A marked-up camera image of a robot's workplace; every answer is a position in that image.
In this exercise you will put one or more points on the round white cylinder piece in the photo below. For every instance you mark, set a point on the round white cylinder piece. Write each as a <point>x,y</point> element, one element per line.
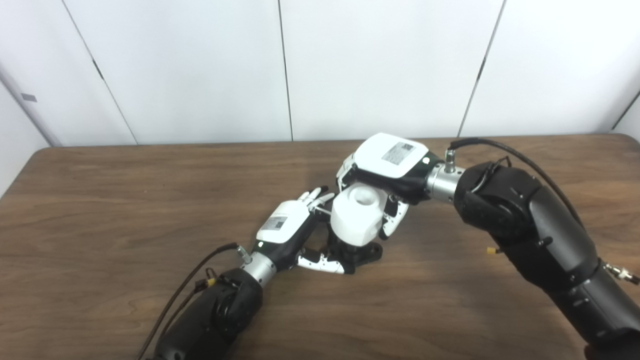
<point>355,220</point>

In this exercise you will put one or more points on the black plastic holder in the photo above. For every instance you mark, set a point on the black plastic holder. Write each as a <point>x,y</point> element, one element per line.
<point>367,252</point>

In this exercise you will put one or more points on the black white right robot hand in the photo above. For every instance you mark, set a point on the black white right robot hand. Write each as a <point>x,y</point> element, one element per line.
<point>390,157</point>

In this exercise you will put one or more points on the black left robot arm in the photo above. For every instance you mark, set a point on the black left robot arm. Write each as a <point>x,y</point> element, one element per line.
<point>215,320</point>

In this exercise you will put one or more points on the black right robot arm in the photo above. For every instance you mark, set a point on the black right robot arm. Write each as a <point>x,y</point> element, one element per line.
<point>525,225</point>

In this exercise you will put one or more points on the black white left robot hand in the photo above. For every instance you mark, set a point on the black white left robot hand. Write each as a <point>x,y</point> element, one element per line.
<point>285,225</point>

